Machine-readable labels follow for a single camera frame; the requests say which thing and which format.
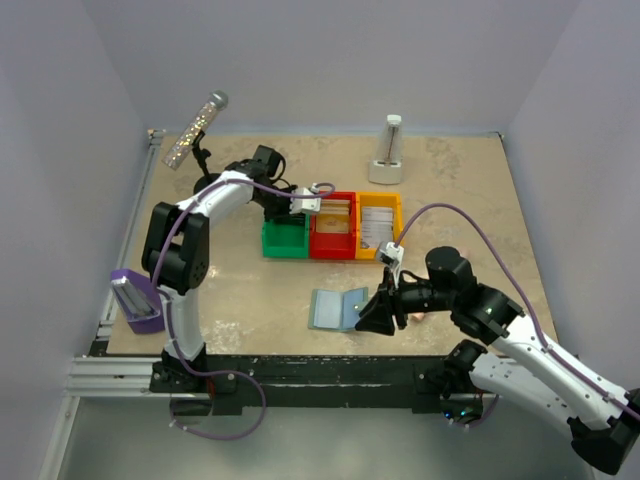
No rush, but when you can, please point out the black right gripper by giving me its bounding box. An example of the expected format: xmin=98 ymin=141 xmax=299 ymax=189
xmin=355 ymin=266 xmax=456 ymax=335

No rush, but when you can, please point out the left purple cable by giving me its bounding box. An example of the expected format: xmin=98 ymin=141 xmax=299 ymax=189
xmin=149 ymin=180 xmax=337 ymax=381

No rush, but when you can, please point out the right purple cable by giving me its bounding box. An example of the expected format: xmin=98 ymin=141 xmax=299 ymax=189
xmin=394 ymin=202 xmax=640 ymax=416

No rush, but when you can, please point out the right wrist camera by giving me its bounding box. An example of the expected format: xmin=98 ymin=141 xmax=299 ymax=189
xmin=374 ymin=241 xmax=404 ymax=290

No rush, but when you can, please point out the teal leather card holder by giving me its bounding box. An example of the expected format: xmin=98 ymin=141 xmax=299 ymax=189
xmin=308 ymin=287 xmax=369 ymax=332

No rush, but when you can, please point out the purple bracket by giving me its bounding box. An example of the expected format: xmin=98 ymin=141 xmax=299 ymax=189
xmin=110 ymin=269 xmax=165 ymax=335

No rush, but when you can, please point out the aluminium frame rail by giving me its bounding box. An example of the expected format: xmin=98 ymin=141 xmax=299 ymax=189
xmin=39 ymin=129 xmax=169 ymax=479

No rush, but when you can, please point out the red plastic bin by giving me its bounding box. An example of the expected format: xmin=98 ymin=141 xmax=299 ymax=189
xmin=309 ymin=192 xmax=356 ymax=261

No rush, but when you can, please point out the silver cards stack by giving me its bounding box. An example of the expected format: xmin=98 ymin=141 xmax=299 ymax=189
xmin=360 ymin=207 xmax=394 ymax=249

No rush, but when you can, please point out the glitter silver microphone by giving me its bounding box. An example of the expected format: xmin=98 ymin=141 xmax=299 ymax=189
xmin=162 ymin=90 xmax=229 ymax=170

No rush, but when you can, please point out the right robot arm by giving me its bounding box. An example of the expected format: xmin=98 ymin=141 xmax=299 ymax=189
xmin=356 ymin=242 xmax=639 ymax=475

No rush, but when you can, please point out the black microphone stand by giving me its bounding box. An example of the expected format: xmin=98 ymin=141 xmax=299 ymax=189
xmin=191 ymin=131 xmax=220 ymax=195

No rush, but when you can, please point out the yellow plastic bin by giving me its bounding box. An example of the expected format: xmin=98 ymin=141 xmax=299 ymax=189
xmin=355 ymin=192 xmax=404 ymax=260

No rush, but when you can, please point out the green plastic bin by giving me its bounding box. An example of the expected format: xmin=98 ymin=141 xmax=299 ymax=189
xmin=261 ymin=216 xmax=310 ymax=259

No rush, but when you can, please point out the white metronome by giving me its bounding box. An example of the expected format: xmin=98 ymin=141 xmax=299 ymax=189
xmin=368 ymin=114 xmax=403 ymax=185

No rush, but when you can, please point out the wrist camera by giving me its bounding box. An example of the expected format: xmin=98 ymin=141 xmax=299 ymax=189
xmin=289 ymin=184 xmax=321 ymax=216
xmin=374 ymin=241 xmax=404 ymax=290

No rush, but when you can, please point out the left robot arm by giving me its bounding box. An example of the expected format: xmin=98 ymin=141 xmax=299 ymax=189
xmin=141 ymin=145 xmax=296 ymax=392

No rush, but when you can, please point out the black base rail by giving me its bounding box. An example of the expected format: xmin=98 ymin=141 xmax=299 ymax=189
xmin=150 ymin=341 xmax=493 ymax=418

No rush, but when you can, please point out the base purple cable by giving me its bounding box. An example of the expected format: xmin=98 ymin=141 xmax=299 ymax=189
xmin=168 ymin=374 xmax=268 ymax=442

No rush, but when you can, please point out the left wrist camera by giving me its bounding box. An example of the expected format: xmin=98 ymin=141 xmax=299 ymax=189
xmin=289 ymin=184 xmax=321 ymax=216

